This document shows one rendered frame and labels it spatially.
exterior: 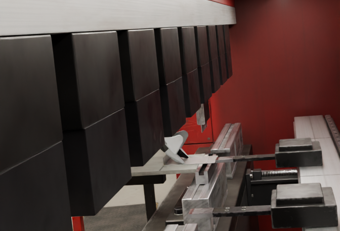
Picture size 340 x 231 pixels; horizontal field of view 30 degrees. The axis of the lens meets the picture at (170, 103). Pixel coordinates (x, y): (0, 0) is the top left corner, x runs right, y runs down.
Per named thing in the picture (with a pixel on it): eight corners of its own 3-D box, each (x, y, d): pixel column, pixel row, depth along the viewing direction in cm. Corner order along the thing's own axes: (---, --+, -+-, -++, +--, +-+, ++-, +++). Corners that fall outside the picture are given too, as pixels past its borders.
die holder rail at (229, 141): (227, 148, 242) (225, 123, 241) (243, 147, 241) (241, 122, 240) (213, 180, 193) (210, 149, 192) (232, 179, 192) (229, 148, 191)
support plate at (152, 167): (111, 162, 176) (111, 159, 176) (205, 157, 171) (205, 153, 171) (92, 178, 159) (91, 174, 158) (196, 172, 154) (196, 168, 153)
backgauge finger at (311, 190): (194, 212, 122) (192, 187, 122) (333, 206, 117) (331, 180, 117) (184, 232, 111) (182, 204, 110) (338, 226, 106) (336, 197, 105)
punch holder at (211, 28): (189, 89, 171) (183, 28, 169) (220, 87, 169) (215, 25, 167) (180, 95, 156) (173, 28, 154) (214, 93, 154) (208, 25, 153)
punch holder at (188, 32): (161, 110, 132) (153, 30, 130) (201, 107, 130) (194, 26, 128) (145, 121, 117) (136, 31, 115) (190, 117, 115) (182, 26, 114)
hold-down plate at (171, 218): (185, 198, 176) (184, 187, 175) (205, 197, 175) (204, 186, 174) (166, 233, 146) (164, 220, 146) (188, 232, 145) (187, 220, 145)
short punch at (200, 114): (203, 126, 166) (199, 90, 165) (210, 126, 166) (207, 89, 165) (198, 133, 156) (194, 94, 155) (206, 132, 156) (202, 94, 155)
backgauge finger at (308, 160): (218, 161, 167) (217, 142, 166) (320, 155, 162) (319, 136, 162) (213, 171, 155) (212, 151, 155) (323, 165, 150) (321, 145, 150)
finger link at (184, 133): (200, 145, 165) (174, 122, 163) (184, 161, 166) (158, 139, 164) (199, 141, 168) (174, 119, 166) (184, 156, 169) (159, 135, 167)
